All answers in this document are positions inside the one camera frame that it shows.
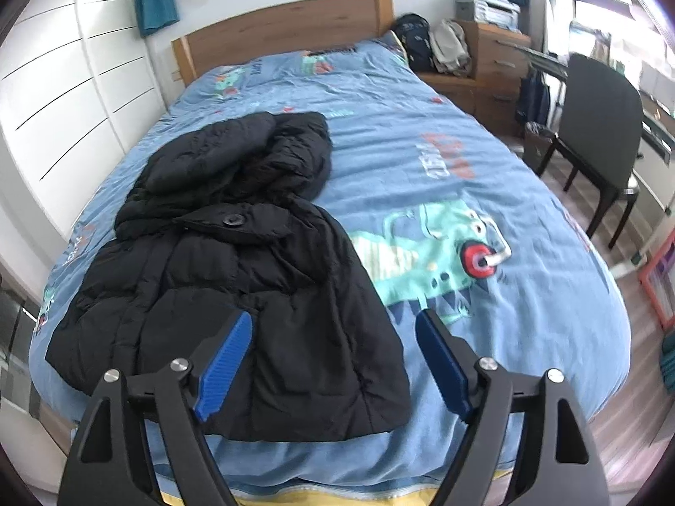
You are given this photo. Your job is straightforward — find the black chair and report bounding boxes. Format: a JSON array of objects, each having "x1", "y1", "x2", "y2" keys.
[{"x1": 535, "y1": 54, "x2": 645, "y2": 250}]

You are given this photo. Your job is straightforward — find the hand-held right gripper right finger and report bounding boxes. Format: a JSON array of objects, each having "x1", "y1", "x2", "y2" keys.
[{"x1": 414, "y1": 308, "x2": 607, "y2": 506}]

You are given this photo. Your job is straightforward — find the dark blue tote bag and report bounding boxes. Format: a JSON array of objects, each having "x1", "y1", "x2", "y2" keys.
[{"x1": 514, "y1": 71, "x2": 552, "y2": 127}]

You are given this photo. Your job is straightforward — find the pink framed rack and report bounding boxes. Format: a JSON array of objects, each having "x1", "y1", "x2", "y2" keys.
[{"x1": 638, "y1": 232, "x2": 675, "y2": 330}]

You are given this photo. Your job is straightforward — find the brown waste bin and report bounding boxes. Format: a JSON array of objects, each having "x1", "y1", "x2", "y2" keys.
[{"x1": 524, "y1": 121, "x2": 556, "y2": 170}]

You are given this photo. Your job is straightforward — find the bed with blue cover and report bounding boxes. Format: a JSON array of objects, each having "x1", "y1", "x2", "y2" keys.
[{"x1": 29, "y1": 32, "x2": 634, "y2": 506}]

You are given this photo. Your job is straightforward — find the white wardrobe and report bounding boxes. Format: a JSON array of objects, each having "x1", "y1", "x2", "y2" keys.
[{"x1": 0, "y1": 0, "x2": 175, "y2": 254}]

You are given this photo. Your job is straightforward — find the black backpack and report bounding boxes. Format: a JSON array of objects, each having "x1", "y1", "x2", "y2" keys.
[{"x1": 393, "y1": 13, "x2": 433, "y2": 72}]

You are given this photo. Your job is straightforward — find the black puffer jacket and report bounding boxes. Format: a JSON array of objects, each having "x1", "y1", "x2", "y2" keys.
[{"x1": 45, "y1": 112, "x2": 412, "y2": 442}]

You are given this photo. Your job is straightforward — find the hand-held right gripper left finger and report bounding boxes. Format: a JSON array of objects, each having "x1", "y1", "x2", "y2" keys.
[{"x1": 57, "y1": 310, "x2": 254, "y2": 506}]

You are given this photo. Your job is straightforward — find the wooden bed headboard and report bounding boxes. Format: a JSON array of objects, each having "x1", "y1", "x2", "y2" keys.
[{"x1": 171, "y1": 0, "x2": 395, "y2": 88}]

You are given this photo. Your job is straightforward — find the glass desk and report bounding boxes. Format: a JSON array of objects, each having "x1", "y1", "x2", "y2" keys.
[{"x1": 519, "y1": 42, "x2": 675, "y2": 165}]

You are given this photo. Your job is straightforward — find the stack of teal mats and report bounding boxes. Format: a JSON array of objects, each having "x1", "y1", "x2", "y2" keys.
[{"x1": 656, "y1": 334, "x2": 675, "y2": 396}]

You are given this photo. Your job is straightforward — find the white printer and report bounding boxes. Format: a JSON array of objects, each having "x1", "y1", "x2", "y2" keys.
[{"x1": 454, "y1": 0, "x2": 522, "y2": 27}]

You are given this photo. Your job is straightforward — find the wooden dresser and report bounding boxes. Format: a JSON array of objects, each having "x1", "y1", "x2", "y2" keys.
[{"x1": 419, "y1": 20, "x2": 533, "y2": 135}]

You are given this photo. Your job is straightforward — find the beige bag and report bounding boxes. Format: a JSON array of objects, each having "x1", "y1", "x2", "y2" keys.
[{"x1": 428, "y1": 20, "x2": 473, "y2": 75}]

